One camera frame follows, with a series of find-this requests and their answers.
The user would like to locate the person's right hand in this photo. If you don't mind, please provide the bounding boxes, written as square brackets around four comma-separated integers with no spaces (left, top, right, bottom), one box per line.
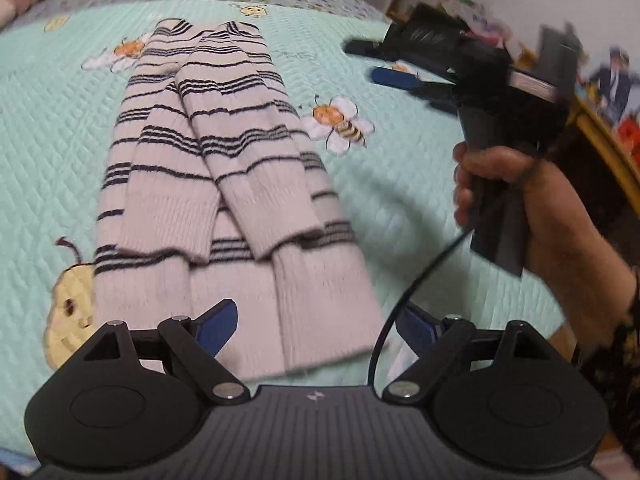
[451,144,637,311]

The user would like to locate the yellow wooden table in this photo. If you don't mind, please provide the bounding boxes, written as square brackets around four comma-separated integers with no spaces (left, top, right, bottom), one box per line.
[562,92,640,203]

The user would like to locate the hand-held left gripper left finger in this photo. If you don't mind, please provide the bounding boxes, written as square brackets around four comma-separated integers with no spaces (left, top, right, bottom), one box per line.
[81,298,252,407]

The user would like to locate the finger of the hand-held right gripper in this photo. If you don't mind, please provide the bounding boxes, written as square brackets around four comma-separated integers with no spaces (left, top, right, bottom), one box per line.
[343,38,402,62]
[370,65,462,114]

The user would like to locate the person's right forearm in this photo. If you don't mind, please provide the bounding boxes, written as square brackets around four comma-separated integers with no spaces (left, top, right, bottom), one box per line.
[545,260,640,458]

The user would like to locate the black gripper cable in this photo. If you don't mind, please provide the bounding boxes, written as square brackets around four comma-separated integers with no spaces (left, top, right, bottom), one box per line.
[366,224,477,390]

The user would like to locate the wall poster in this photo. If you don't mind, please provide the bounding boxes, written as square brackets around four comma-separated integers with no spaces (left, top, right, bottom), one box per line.
[582,44,640,128]

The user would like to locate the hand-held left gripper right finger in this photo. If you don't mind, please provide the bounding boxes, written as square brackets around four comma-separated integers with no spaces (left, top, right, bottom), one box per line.
[383,302,547,406]

